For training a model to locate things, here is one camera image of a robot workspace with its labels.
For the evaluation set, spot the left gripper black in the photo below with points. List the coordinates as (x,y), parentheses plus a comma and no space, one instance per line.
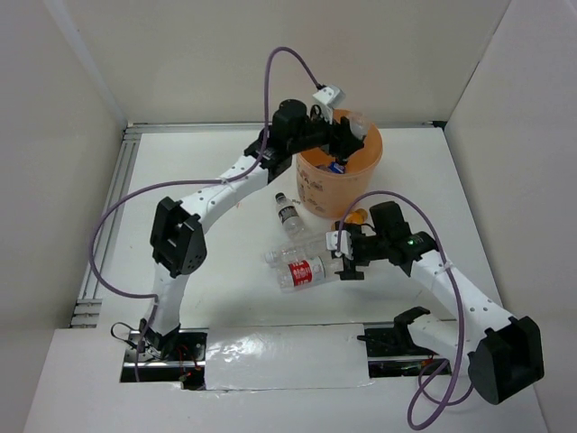
(332,130)

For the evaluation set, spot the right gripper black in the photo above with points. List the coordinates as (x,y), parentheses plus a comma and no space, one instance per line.
(350,271)

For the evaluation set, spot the Pocari Sweat blue label bottle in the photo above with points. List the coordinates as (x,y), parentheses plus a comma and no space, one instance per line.
(336,167)

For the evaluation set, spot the red label bottle red cap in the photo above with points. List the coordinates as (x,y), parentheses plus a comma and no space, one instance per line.
(309,273)

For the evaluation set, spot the black label bottle black cap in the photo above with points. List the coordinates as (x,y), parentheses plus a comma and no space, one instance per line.
(353,130)

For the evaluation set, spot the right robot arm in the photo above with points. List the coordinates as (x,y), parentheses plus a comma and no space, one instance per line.
(500,354)

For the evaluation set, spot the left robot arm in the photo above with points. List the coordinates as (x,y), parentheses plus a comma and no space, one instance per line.
(179,227)

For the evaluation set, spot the peach capybara plastic bin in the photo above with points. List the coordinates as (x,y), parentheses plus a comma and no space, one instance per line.
(327,194)

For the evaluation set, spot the clear bottle white cap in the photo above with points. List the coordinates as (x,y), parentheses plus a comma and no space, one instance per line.
(297,250)

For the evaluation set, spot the orange juice bottle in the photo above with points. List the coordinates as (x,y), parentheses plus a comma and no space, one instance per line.
(357,217)

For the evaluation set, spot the small black label bottle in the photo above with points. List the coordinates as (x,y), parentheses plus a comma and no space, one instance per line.
(291,221)

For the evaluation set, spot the white taped cover sheet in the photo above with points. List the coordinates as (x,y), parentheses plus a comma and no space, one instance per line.
(315,357)

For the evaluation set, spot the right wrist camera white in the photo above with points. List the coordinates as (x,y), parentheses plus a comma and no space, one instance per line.
(339,244)

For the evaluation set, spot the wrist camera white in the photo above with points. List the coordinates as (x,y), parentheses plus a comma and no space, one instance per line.
(329,97)
(339,244)

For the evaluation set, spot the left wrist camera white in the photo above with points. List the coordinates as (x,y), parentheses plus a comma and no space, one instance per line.
(329,97)

